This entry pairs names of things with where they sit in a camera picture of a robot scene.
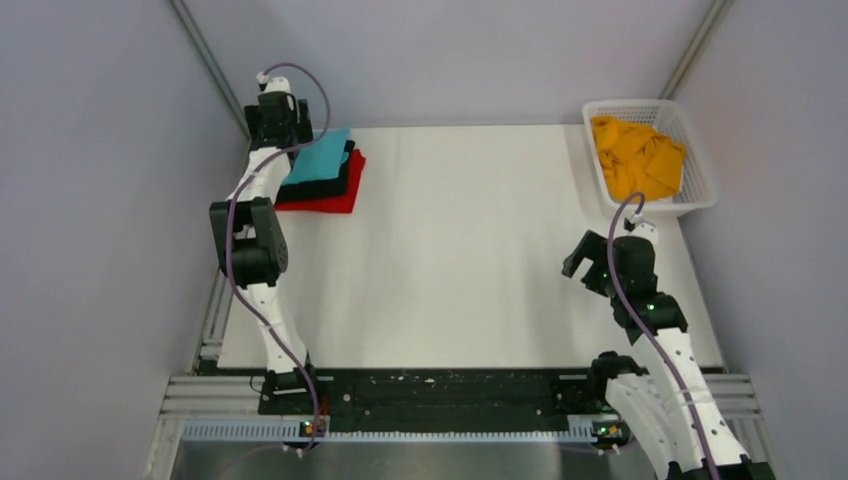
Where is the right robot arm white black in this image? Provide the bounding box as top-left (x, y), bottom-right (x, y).
top-left (562, 230), bottom-right (776, 479)

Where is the left aluminium side rail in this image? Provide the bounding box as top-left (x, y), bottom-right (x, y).
top-left (185, 255), bottom-right (233, 374)

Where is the turquoise t shirt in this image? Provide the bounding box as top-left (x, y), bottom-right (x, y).
top-left (282, 128), bottom-right (351, 186)

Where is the white plastic basket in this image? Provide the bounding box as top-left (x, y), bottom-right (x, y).
top-left (582, 99), bottom-right (718, 217)

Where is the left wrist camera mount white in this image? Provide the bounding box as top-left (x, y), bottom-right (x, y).
top-left (256, 72), bottom-right (292, 94)

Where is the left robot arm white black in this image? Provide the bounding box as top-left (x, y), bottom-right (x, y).
top-left (209, 90), bottom-right (321, 417)

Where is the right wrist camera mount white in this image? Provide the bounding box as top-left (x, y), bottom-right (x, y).
top-left (623, 213), bottom-right (659, 247)

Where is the folded red t shirt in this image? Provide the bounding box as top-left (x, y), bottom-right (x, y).
top-left (274, 148), bottom-right (366, 214)

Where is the aluminium front rail frame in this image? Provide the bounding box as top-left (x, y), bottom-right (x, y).
top-left (142, 373), bottom-right (784, 479)

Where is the orange t shirt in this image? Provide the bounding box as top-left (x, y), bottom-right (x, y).
top-left (590, 116), bottom-right (687, 202)

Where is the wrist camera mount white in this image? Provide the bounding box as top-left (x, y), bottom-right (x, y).
top-left (623, 213), bottom-right (659, 247)
top-left (256, 72), bottom-right (292, 94)

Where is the folded black t shirt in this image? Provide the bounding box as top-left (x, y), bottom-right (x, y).
top-left (275, 140), bottom-right (355, 205)

